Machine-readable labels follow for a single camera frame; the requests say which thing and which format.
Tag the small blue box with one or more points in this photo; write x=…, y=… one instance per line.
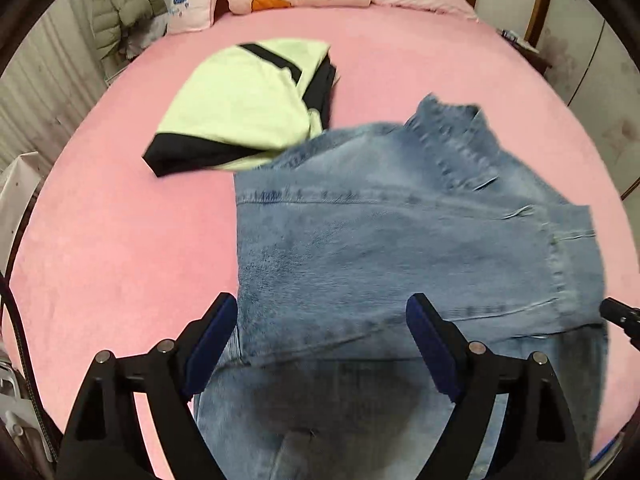
x=510, y=36

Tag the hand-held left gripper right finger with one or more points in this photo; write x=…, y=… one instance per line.
x=432, y=345

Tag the pale floral curtain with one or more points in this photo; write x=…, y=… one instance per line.
x=40, y=90

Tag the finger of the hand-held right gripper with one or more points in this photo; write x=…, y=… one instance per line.
x=620, y=312

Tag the white paper bag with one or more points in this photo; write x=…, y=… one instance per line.
x=17, y=200

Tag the blue denim jacket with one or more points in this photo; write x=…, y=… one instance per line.
x=375, y=235

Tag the white plastic stand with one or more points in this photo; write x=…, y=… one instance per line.
x=12, y=410

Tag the grey-green puffer jacket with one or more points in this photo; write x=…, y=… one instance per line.
x=117, y=5

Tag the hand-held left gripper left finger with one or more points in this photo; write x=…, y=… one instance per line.
x=212, y=340

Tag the green and black folded garment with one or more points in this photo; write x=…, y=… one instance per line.
x=240, y=100

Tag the floral wardrobe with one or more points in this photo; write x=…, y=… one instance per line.
x=590, y=35

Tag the wooden nightstand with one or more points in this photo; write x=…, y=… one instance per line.
x=537, y=60

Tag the white plastic bag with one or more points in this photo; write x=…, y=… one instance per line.
x=150, y=35

